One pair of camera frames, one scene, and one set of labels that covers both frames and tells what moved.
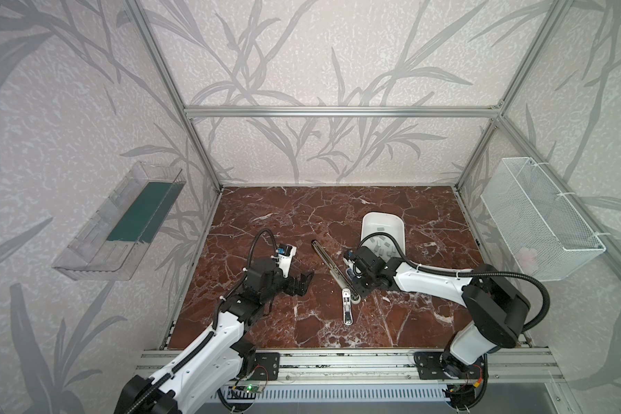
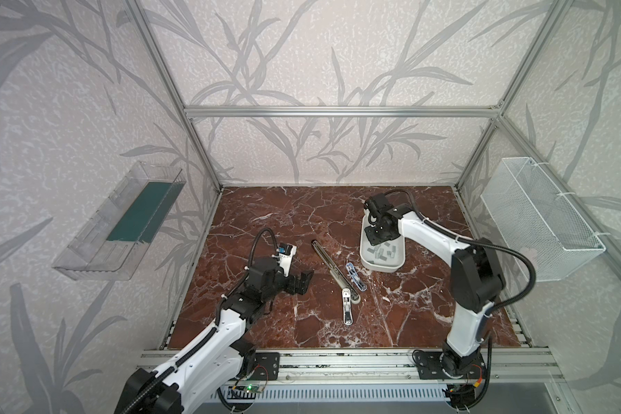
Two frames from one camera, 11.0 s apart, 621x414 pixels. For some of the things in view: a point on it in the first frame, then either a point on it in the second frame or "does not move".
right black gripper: x=358 y=276 → x=374 y=227
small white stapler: x=348 y=308 does not move
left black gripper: x=289 y=282 does not move
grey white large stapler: x=338 y=276 does not move
